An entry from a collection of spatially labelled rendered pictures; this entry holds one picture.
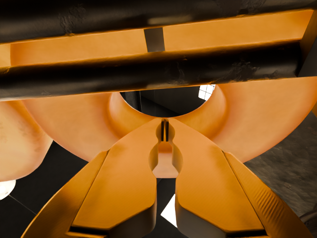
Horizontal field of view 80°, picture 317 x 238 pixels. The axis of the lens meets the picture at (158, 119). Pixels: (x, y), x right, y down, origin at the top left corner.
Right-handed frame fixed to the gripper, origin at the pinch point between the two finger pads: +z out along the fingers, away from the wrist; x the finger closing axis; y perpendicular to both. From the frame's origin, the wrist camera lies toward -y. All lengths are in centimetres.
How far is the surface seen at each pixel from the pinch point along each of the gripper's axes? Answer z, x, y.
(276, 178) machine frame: 27, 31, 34
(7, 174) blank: -0.5, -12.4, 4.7
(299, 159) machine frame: 23.5, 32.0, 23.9
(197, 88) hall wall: 770, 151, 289
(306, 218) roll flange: 15.1, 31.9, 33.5
